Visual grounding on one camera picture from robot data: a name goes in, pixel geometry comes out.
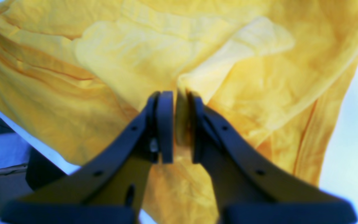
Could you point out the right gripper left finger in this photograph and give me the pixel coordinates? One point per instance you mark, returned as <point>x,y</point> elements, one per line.
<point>110,188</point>

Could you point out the orange yellow t-shirt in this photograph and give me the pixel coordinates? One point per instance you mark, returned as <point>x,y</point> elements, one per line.
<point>75,73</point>

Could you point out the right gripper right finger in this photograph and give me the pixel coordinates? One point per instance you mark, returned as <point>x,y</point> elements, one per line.
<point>248,188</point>

